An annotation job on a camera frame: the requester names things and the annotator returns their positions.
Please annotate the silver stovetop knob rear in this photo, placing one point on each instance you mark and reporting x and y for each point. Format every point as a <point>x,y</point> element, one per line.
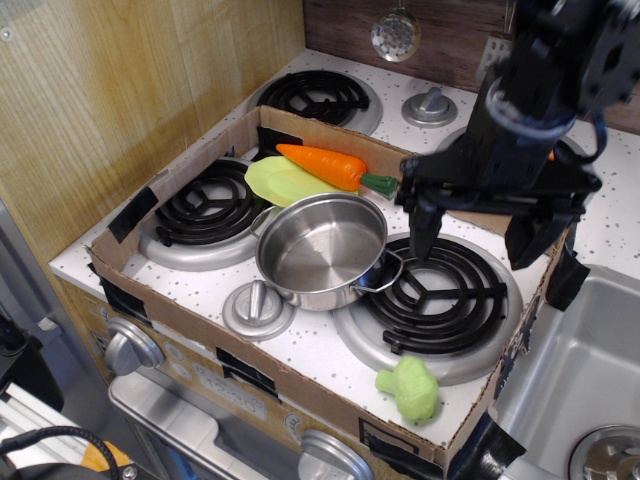
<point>429,110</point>

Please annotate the orange object lower left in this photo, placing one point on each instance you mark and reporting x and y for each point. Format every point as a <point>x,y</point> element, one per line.
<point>95,460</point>

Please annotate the green toy broccoli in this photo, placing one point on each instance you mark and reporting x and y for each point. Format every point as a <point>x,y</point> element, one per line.
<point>412,385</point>

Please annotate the orange toy carrot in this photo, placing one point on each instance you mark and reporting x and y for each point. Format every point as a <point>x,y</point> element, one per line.
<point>340,170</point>

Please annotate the small steel pan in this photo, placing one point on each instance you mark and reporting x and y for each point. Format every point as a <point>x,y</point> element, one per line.
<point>325,251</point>

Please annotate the silver oven knob right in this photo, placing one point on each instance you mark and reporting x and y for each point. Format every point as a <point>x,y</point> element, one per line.
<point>325,457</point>

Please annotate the silver stovetop knob front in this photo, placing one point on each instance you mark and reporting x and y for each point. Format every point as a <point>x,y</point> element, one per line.
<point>256,312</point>

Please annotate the hanging round metal strainer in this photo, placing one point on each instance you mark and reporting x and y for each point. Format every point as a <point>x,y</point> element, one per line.
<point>396,34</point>

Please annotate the silver stovetop knob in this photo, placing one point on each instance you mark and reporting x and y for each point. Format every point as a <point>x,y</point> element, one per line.
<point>429,110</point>
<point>256,312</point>

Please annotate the front right black burner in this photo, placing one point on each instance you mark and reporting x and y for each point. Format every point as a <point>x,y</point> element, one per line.
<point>455,311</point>

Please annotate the silver sink drain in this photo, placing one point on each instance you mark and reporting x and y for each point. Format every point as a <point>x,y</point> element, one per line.
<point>610,452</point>

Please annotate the steel sink basin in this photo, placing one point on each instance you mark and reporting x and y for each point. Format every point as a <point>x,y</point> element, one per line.
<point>580,373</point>

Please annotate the silver oven knob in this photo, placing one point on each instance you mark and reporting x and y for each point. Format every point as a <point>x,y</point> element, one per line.
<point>130,348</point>
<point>325,457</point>

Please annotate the hanging metal spatula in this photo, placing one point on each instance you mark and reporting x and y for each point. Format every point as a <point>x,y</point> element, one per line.
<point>498,43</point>

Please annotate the brown cardboard fence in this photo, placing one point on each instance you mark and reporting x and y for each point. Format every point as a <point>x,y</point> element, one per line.
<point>308,367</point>

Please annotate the silver oven door handle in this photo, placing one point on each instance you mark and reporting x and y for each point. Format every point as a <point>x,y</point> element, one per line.
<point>178,424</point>

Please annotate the rear left black burner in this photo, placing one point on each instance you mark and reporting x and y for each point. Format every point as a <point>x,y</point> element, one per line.
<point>330,97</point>

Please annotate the front left black burner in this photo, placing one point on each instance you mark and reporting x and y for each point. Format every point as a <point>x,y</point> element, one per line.
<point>206,225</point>

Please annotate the silver oven knob left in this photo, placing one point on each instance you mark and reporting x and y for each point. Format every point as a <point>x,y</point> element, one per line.
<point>130,348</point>

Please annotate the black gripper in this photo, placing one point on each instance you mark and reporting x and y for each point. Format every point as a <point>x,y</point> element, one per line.
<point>505,170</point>

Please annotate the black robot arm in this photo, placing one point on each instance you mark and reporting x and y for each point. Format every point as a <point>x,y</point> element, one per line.
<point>569,60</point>

